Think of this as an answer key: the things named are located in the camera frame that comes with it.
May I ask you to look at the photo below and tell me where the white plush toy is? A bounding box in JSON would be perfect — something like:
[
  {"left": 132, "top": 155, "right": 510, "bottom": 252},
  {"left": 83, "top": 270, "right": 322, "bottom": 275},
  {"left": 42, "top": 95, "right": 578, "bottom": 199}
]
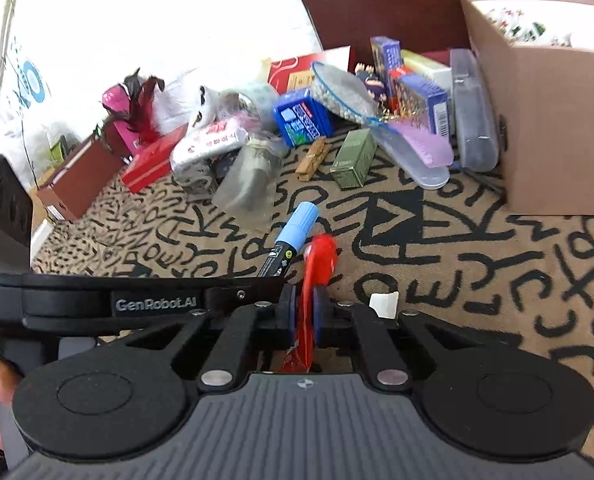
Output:
[{"left": 163, "top": 72, "right": 224, "bottom": 132}]

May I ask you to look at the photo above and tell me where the long clear plastic case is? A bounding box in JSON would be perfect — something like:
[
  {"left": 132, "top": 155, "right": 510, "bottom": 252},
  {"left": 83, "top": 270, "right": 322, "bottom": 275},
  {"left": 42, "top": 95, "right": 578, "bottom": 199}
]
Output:
[{"left": 371, "top": 125, "right": 451, "bottom": 190}]

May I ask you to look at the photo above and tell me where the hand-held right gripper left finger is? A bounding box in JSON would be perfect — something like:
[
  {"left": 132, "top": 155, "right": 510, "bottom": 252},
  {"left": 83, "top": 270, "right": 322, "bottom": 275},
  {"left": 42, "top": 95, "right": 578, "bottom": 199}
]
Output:
[{"left": 109, "top": 285, "right": 298, "bottom": 387}]

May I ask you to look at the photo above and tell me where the blue printed card box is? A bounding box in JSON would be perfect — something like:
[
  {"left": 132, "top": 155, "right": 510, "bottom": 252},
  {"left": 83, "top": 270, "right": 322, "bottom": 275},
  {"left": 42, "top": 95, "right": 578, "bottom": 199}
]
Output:
[{"left": 391, "top": 72, "right": 451, "bottom": 136}]

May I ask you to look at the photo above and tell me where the clear grey plastic case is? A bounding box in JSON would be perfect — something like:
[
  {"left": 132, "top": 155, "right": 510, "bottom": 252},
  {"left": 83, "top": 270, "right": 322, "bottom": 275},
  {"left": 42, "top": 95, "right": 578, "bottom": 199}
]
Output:
[{"left": 449, "top": 48, "right": 501, "bottom": 174}]

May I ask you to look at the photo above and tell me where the wooden clothespin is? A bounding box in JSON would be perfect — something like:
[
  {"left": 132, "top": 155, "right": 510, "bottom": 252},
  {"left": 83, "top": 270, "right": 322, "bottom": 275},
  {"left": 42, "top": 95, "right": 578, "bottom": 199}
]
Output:
[{"left": 295, "top": 138, "right": 328, "bottom": 183}]

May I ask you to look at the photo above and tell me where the pale yellow box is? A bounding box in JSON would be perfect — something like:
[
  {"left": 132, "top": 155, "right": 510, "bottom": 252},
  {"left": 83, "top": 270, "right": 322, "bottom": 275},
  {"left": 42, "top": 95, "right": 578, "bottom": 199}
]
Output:
[{"left": 400, "top": 49, "right": 453, "bottom": 92}]

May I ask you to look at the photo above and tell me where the purple comb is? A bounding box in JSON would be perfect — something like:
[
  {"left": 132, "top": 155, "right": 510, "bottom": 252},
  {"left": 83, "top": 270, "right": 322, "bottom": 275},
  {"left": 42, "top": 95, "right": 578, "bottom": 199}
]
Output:
[{"left": 384, "top": 119, "right": 456, "bottom": 169}]

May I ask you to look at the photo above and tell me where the small green box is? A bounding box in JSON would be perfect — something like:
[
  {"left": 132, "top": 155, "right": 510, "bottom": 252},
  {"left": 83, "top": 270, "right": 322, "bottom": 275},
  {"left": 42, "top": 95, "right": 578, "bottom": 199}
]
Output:
[{"left": 329, "top": 128, "right": 377, "bottom": 190}]

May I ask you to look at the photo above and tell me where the red flat box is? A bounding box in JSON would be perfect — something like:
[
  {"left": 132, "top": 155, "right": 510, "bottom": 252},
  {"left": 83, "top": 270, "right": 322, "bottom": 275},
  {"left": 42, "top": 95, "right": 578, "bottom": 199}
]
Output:
[{"left": 121, "top": 123, "right": 189, "bottom": 195}]

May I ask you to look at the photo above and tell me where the dark wooden headboard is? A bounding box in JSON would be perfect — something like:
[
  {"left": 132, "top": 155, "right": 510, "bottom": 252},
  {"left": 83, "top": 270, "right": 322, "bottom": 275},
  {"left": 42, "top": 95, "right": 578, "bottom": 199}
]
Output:
[{"left": 286, "top": 0, "right": 594, "bottom": 63}]

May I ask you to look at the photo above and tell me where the clear plastic bag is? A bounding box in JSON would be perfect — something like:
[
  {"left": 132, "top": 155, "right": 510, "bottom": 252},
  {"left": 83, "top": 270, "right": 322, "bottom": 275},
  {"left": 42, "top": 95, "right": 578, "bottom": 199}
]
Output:
[{"left": 211, "top": 131, "right": 289, "bottom": 222}]

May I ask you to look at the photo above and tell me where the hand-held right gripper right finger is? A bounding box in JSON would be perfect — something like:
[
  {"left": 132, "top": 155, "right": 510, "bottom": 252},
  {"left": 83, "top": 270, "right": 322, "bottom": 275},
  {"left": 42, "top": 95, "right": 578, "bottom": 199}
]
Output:
[{"left": 314, "top": 287, "right": 498, "bottom": 387}]

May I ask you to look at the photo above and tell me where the red white gift box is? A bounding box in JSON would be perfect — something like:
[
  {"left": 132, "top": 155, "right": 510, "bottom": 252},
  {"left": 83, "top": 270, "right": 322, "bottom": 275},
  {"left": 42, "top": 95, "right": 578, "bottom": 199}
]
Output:
[{"left": 266, "top": 45, "right": 352, "bottom": 96}]

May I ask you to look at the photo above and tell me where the small white paper piece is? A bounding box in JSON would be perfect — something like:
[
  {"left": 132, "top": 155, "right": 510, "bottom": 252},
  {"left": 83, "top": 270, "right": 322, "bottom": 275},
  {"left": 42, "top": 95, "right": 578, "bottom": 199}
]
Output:
[{"left": 369, "top": 292, "right": 400, "bottom": 320}]

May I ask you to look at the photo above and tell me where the white red snack packet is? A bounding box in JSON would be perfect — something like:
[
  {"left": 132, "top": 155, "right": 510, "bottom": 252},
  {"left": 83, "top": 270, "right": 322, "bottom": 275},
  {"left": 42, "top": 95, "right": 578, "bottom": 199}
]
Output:
[{"left": 170, "top": 121, "right": 251, "bottom": 182}]

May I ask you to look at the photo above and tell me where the brown cardboard box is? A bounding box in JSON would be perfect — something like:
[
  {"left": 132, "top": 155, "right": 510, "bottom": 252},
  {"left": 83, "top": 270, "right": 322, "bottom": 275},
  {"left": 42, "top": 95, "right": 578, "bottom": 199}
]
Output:
[{"left": 458, "top": 0, "right": 594, "bottom": 217}]

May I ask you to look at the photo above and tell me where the letter-print blanket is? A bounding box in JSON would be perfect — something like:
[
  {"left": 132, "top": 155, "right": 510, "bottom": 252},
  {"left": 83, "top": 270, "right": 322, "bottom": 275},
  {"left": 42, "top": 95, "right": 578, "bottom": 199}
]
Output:
[{"left": 30, "top": 130, "right": 594, "bottom": 463}]

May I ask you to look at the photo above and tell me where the clear tape roll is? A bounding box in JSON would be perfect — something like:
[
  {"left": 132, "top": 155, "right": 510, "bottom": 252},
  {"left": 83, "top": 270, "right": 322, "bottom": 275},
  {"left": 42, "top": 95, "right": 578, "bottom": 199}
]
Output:
[{"left": 221, "top": 81, "right": 281, "bottom": 132}]

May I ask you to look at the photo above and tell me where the small doll figurine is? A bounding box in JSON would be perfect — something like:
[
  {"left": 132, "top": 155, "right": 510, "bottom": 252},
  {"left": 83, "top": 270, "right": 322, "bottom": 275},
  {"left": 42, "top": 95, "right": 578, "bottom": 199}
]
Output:
[{"left": 355, "top": 62, "right": 391, "bottom": 107}]

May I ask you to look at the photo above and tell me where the blue-capped black marker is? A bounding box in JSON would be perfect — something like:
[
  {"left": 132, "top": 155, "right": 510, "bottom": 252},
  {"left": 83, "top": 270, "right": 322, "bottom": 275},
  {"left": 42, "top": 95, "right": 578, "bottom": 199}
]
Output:
[{"left": 256, "top": 201, "right": 320, "bottom": 279}]

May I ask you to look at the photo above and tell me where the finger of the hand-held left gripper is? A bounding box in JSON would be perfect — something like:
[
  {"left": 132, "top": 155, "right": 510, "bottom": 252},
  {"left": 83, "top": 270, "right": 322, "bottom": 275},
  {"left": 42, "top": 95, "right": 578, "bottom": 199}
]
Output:
[{"left": 212, "top": 276, "right": 289, "bottom": 315}]

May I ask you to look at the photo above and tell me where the red plastic packet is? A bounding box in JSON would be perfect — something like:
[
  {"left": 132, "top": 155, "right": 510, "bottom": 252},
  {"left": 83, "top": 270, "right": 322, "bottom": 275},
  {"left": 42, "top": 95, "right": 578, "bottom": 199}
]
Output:
[{"left": 277, "top": 234, "right": 339, "bottom": 374}]

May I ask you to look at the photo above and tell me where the pink toy with feathers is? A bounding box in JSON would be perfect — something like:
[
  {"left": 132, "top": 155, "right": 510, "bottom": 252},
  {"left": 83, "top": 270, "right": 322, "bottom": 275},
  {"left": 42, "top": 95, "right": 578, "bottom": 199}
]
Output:
[{"left": 100, "top": 67, "right": 166, "bottom": 157}]

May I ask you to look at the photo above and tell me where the white plastic bag blue print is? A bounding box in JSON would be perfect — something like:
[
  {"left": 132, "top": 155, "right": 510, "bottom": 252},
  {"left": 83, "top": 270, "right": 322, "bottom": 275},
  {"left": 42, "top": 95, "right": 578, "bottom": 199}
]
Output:
[{"left": 0, "top": 25, "right": 108, "bottom": 182}]

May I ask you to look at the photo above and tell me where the blue-trimmed mesh pouch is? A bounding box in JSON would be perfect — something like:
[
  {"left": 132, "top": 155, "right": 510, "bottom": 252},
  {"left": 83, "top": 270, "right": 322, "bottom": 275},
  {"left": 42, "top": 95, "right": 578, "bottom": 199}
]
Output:
[{"left": 310, "top": 61, "right": 381, "bottom": 126}]

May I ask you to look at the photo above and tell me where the blue gum box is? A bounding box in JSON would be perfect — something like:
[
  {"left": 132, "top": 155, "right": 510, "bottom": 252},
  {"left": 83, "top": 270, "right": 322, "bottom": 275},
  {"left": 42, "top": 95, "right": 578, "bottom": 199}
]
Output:
[{"left": 272, "top": 88, "right": 334, "bottom": 147}]

